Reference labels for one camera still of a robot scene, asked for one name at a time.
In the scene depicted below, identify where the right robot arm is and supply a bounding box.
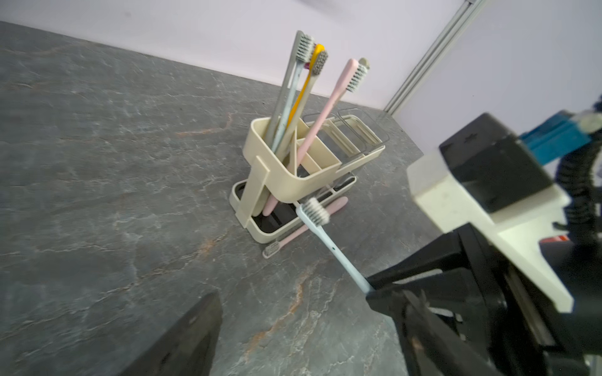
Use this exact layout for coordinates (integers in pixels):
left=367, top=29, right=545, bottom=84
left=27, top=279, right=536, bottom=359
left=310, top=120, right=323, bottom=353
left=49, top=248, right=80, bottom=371
left=367, top=103, right=601, bottom=375

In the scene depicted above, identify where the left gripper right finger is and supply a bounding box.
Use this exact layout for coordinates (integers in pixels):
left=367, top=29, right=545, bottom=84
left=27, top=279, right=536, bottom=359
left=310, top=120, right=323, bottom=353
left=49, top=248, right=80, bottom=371
left=392, top=291, right=500, bottom=375

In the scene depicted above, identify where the light blue toothbrush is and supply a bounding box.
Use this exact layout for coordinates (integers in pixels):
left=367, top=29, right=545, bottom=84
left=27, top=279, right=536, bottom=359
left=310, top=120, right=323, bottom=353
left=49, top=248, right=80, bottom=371
left=296, top=197, right=374, bottom=295

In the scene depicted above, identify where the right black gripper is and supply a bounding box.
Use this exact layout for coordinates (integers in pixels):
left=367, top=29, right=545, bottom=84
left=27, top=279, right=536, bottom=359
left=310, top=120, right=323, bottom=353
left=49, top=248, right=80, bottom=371
left=366, top=224, right=601, bottom=375

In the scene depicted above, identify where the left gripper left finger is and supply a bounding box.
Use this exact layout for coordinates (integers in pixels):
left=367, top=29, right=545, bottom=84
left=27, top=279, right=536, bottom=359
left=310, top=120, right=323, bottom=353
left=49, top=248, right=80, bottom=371
left=121, top=291, right=223, bottom=375

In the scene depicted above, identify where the cream toothbrush holder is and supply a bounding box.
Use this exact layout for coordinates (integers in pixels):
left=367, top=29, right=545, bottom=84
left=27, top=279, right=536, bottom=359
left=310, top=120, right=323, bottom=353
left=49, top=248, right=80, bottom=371
left=229, top=107, right=390, bottom=244

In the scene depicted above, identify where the grey-green toothbrush vertical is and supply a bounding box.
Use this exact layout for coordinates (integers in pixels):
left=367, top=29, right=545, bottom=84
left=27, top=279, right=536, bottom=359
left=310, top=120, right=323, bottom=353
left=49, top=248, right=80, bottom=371
left=263, top=31, right=305, bottom=147

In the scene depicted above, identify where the pink toothbrush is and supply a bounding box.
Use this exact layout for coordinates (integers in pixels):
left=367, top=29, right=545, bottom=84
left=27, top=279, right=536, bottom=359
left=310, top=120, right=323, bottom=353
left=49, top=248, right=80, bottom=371
left=262, top=197, right=349, bottom=259
left=261, top=58, right=368, bottom=218

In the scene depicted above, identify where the light blue toothbrush vertical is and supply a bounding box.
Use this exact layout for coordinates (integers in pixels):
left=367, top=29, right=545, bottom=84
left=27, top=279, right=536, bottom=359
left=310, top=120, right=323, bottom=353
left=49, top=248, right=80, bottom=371
left=271, top=31, right=315, bottom=153

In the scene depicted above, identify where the yellow toothbrush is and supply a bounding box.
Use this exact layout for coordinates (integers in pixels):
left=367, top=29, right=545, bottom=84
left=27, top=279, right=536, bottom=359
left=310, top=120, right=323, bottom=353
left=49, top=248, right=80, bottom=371
left=287, top=44, right=329, bottom=128

